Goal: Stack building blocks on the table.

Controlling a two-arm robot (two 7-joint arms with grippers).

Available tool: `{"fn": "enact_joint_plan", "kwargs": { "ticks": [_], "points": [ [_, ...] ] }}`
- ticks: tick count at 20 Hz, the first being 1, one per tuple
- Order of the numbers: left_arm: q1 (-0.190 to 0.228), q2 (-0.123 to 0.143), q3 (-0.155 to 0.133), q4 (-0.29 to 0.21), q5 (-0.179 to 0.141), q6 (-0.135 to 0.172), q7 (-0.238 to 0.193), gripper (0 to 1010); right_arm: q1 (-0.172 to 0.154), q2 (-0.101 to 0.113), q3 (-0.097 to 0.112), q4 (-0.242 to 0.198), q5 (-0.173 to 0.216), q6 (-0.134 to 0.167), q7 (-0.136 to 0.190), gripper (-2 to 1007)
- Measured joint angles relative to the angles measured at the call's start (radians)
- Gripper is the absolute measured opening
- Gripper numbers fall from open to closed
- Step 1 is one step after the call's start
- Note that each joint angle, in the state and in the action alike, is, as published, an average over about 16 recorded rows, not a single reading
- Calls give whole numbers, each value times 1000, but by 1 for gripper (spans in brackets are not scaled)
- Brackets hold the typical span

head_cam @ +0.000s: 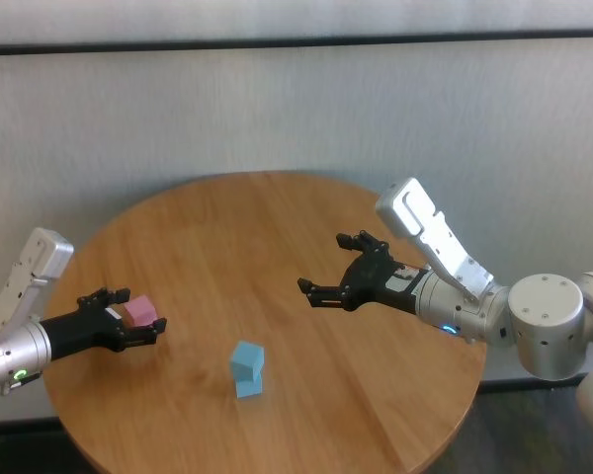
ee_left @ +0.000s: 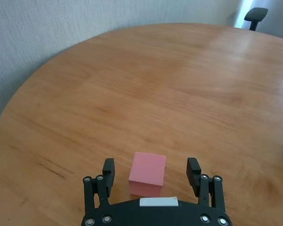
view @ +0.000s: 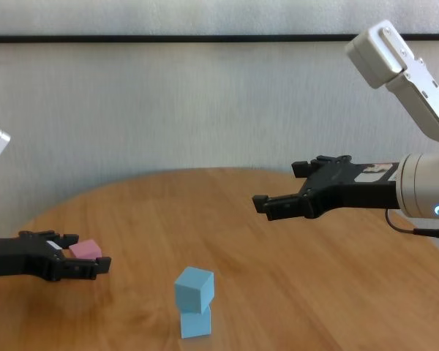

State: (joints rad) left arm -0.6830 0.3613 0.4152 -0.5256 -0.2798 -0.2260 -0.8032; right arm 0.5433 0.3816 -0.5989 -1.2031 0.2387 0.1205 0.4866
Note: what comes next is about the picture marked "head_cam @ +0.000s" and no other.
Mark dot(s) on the pink building block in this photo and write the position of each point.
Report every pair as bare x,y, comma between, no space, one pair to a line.
139,310

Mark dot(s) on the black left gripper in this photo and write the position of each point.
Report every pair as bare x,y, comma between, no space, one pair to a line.
89,328

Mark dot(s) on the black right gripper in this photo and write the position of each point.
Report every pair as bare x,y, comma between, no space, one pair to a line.
375,281

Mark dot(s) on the black wall rail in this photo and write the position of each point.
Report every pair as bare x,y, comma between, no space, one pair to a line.
296,40

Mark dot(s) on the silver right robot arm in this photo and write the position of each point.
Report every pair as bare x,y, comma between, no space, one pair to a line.
548,326

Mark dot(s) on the light blue building block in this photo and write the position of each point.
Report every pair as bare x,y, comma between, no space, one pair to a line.
249,390
244,358

